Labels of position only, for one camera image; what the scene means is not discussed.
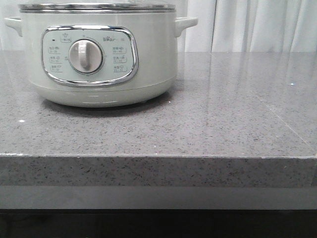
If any glass pot lid steel rim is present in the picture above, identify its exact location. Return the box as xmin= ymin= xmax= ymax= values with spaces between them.
xmin=18 ymin=0 xmax=176 ymax=12

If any pale green electric cooking pot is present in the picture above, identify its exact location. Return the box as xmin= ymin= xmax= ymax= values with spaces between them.
xmin=4 ymin=5 xmax=198 ymax=108

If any white curtain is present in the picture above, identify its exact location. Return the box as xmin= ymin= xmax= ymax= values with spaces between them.
xmin=0 ymin=0 xmax=317 ymax=53

